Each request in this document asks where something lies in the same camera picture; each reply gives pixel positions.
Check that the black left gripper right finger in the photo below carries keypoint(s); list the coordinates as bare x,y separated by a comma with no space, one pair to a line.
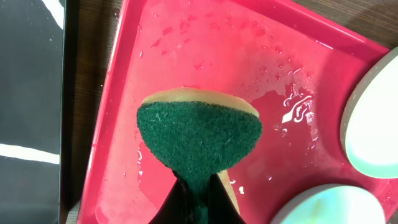
220,207

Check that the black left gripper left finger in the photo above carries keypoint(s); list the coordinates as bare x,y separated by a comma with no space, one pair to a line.
176,207

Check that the green and yellow sponge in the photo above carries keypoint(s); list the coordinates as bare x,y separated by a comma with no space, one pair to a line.
198,133

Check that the red tray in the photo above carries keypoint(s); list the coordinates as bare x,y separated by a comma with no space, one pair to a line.
295,67

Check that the black tray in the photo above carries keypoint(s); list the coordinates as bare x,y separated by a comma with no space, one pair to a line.
32,81

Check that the near light blue plate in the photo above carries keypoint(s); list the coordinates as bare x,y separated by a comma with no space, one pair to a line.
332,204

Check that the light blue plate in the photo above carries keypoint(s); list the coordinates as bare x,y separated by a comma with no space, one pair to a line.
332,204
368,131

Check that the far light blue plate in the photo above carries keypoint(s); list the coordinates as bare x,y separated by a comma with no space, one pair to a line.
368,131

